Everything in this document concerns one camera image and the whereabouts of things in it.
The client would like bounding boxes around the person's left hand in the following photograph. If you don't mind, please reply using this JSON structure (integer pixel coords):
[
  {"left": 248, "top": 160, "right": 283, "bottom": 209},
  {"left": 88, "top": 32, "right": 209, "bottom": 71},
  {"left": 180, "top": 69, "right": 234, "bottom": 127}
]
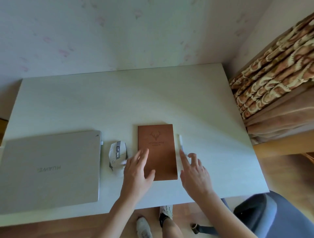
[{"left": 119, "top": 148, "right": 156, "bottom": 204}]

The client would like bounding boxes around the person's right hand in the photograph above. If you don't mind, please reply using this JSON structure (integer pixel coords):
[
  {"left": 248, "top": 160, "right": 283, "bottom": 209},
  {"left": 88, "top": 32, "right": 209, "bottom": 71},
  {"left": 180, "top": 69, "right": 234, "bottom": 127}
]
[{"left": 179, "top": 149, "right": 215, "bottom": 200}]

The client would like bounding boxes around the grey office chair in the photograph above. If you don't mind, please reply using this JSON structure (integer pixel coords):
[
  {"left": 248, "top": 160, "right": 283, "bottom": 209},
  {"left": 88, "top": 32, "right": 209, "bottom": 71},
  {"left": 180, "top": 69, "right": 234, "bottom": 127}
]
[{"left": 191, "top": 191, "right": 314, "bottom": 238}]

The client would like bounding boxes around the white grey computer mouse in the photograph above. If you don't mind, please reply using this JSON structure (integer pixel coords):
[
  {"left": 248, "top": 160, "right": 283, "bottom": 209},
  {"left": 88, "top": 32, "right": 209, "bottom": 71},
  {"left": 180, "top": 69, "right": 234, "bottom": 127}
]
[{"left": 109, "top": 140, "right": 128, "bottom": 178}]

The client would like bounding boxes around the wooden door frame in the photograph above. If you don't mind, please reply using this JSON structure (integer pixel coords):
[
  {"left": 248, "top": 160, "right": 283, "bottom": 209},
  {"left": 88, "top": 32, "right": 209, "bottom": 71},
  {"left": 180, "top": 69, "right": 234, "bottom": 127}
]
[{"left": 253, "top": 130, "right": 314, "bottom": 157}]

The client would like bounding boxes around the person's right forearm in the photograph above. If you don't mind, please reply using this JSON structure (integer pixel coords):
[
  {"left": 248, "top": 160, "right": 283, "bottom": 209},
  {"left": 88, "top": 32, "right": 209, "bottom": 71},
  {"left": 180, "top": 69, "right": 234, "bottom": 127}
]
[{"left": 196, "top": 191, "right": 258, "bottom": 238}]

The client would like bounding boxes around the brown patterned curtain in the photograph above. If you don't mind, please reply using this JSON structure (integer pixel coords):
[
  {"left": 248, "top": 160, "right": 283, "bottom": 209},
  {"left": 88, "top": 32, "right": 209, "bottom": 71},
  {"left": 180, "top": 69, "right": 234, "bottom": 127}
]
[{"left": 228, "top": 12, "right": 314, "bottom": 145}]

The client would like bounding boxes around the white right shoe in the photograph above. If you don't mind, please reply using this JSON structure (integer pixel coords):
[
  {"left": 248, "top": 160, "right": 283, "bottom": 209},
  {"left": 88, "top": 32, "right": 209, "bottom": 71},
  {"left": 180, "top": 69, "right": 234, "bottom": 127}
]
[{"left": 159, "top": 205, "right": 174, "bottom": 220}]

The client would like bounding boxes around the silver laptop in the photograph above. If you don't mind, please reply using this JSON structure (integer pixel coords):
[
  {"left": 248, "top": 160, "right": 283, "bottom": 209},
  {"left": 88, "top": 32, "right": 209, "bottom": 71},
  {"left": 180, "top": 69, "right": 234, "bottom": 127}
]
[{"left": 0, "top": 130, "right": 102, "bottom": 209}]

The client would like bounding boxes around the white pen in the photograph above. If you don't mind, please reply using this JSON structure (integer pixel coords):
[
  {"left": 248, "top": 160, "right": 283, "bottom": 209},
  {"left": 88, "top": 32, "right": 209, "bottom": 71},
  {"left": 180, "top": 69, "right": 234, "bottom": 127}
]
[{"left": 178, "top": 134, "right": 185, "bottom": 172}]

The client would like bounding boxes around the brown notebook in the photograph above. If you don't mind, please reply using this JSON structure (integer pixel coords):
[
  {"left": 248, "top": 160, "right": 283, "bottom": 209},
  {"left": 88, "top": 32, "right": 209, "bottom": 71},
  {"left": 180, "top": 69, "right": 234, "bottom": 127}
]
[{"left": 137, "top": 124, "right": 178, "bottom": 181}]

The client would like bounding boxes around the black right sock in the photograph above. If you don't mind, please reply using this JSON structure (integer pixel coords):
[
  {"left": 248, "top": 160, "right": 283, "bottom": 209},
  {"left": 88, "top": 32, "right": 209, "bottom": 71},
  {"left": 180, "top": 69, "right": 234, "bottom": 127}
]
[{"left": 159, "top": 212, "right": 170, "bottom": 227}]

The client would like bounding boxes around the white desk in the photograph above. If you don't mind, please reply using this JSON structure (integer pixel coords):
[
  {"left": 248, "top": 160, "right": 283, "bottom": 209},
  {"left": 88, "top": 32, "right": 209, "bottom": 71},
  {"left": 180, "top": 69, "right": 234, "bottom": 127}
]
[{"left": 0, "top": 63, "right": 270, "bottom": 224}]

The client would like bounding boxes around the white left shoe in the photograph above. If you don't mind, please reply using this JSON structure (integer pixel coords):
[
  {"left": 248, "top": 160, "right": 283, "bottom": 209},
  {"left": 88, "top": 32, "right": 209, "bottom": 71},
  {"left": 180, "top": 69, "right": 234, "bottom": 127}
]
[{"left": 136, "top": 216, "right": 153, "bottom": 238}]

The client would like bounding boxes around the white shoe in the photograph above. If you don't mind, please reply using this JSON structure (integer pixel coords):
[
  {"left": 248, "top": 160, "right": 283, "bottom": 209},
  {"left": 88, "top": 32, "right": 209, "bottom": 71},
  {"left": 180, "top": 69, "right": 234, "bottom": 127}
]
[
  {"left": 159, "top": 205, "right": 174, "bottom": 220},
  {"left": 136, "top": 216, "right": 153, "bottom": 238}
]

